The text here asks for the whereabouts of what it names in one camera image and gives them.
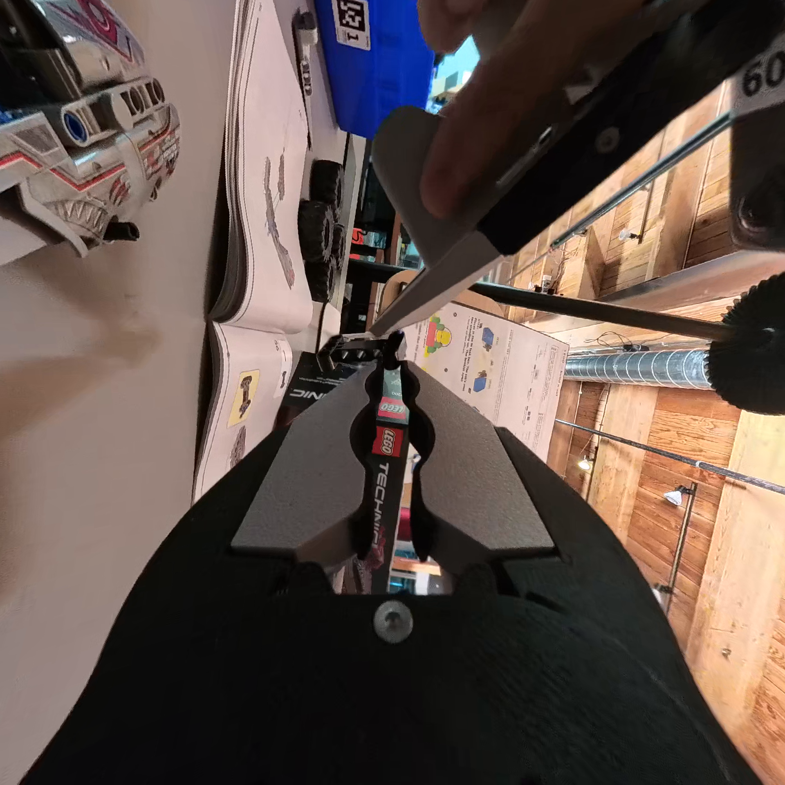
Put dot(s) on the open instruction booklet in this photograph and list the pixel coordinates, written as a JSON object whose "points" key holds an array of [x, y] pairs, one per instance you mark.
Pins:
{"points": [[269, 184]]}

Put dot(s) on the grey toy beam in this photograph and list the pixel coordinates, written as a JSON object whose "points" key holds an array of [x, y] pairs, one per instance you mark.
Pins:
{"points": [[303, 55]]}

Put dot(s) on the white spot lamp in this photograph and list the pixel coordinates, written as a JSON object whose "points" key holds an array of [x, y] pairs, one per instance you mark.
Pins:
{"points": [[675, 493]]}

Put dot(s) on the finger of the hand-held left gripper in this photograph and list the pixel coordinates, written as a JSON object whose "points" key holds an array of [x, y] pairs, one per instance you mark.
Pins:
{"points": [[440, 276]]}

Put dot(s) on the person's left hand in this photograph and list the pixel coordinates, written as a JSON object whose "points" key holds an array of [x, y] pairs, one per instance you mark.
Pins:
{"points": [[502, 91]]}

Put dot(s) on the silver ventilation duct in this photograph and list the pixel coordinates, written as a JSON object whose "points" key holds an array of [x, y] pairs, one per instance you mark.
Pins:
{"points": [[637, 369]]}

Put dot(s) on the black toy tire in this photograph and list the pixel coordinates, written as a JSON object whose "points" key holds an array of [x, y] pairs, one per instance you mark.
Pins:
{"points": [[326, 182], [322, 279], [339, 245], [316, 230]]}

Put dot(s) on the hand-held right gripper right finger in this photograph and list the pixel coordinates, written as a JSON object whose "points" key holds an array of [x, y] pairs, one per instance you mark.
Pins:
{"points": [[477, 484]]}

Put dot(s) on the pale desk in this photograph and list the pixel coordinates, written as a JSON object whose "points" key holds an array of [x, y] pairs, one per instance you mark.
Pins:
{"points": [[91, 429]]}

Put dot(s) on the black printed toy box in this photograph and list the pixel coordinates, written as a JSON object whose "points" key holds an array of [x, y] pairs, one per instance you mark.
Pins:
{"points": [[325, 385]]}

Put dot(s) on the black ceiling pipe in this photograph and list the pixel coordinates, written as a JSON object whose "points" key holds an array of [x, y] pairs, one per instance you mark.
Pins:
{"points": [[674, 456], [643, 184]]}

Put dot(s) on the silver toy car model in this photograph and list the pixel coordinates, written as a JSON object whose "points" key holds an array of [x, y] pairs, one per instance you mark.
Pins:
{"points": [[86, 116]]}

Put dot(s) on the black toy beam with pins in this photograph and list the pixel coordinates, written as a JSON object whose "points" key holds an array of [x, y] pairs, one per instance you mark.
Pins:
{"points": [[352, 351]]}

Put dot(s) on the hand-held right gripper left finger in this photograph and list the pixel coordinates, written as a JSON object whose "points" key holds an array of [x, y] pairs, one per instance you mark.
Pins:
{"points": [[294, 478]]}

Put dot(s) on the white printed poster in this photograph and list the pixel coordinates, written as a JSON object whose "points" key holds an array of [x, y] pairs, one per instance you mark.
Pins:
{"points": [[508, 374]]}

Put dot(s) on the blue storage bin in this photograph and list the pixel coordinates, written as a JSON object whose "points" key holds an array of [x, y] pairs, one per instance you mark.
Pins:
{"points": [[380, 67]]}

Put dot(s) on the black rod with ribbed knob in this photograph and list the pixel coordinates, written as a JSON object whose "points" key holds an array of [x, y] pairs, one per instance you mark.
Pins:
{"points": [[612, 311]]}

